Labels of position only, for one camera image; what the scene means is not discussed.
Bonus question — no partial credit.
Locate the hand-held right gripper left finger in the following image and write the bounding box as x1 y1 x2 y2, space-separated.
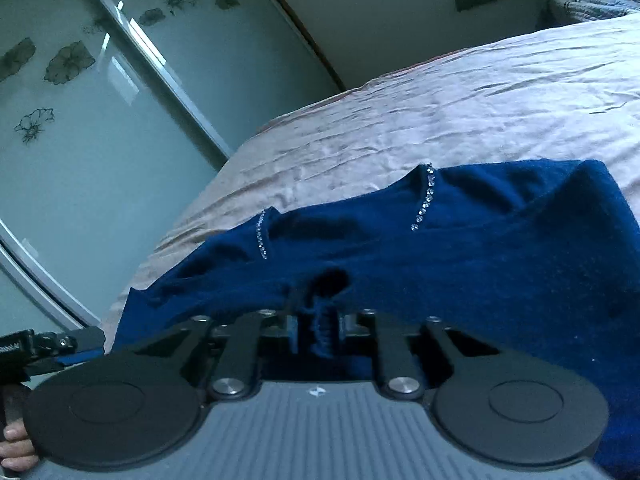
126 309 302 402

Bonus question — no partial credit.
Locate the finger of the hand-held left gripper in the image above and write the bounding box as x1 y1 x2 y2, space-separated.
31 326 107 372

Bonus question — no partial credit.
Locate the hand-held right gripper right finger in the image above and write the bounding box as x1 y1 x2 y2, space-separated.
338 308 502 403

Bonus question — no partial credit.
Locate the blue sweater with rhinestone trim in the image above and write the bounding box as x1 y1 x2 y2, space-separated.
111 159 640 480

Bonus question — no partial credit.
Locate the person's left hand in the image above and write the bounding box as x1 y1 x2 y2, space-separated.
0 419 40 472

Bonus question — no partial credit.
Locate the floral frosted glass wardrobe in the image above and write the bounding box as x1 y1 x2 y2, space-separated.
0 0 346 333

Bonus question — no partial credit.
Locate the pink bed sheet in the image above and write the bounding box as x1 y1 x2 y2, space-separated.
97 12 640 356

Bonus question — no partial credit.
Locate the quilted patterned pillow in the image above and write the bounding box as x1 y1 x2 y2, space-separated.
544 0 640 25

